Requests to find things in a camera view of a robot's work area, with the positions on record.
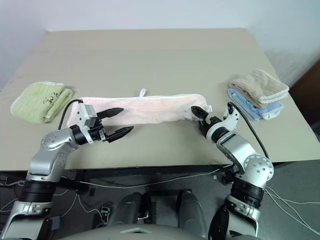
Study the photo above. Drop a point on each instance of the pink towel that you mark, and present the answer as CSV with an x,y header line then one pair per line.
x,y
150,107

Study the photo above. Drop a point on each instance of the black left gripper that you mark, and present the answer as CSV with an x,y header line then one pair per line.
x,y
98,133

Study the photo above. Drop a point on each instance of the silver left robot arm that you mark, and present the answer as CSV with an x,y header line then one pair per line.
x,y
55,140

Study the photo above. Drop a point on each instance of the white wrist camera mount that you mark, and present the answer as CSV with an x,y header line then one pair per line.
x,y
231,120
83,113

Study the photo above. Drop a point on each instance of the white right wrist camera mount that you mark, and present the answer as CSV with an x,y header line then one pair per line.
x,y
231,120

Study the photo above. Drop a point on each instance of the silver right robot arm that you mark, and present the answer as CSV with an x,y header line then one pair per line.
x,y
237,146

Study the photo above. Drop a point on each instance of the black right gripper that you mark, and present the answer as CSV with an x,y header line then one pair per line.
x,y
208,121

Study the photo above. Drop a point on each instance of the blue folded towel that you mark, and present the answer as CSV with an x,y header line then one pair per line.
x,y
257,110

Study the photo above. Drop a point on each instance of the small black floor device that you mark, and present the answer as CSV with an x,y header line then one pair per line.
x,y
105,212

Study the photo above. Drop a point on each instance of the dark grey rounded shape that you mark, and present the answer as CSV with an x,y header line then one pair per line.
x,y
130,208
191,210

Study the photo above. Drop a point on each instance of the beige folded towel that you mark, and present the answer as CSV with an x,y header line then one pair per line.
x,y
262,86

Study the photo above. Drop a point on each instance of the green folded towel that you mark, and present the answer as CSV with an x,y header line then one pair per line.
x,y
40,100

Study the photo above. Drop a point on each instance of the grey robot torso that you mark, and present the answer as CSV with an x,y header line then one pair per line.
x,y
145,232

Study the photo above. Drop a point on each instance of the dark brown cabinet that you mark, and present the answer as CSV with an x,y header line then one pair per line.
x,y
308,100

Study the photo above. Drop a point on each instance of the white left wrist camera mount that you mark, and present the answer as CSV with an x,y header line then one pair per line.
x,y
83,113

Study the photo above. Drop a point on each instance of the black table frame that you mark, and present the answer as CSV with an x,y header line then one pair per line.
x,y
150,172

